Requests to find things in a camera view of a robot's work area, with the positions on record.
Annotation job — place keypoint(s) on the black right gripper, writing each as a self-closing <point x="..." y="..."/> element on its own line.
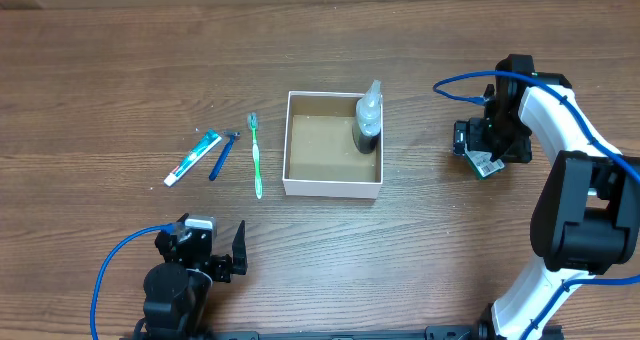
<point x="486" y="143"/>

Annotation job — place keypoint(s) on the white green soap packet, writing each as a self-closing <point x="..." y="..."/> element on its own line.
<point x="482" y="165"/>

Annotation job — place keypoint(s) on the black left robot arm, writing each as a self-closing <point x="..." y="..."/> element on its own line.
<point x="176" y="291"/>

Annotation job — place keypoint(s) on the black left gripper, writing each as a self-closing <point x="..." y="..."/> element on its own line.
<point x="220" y="266"/>

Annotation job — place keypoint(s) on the green toothbrush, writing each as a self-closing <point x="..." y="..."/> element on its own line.
<point x="252" y="121"/>

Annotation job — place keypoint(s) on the white cardboard box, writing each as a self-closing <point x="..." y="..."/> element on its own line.
<point x="320" y="155"/>

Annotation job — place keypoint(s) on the blue disposable razor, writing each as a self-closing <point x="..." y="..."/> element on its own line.
<point x="232" y="137"/>

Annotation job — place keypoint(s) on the teal toothpaste tube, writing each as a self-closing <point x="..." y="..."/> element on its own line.
<point x="208" y="141"/>

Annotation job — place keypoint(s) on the clear spray bottle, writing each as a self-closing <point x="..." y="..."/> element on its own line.
<point x="367" y="124"/>

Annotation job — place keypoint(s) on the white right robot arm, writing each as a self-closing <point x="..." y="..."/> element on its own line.
<point x="587" y="216"/>

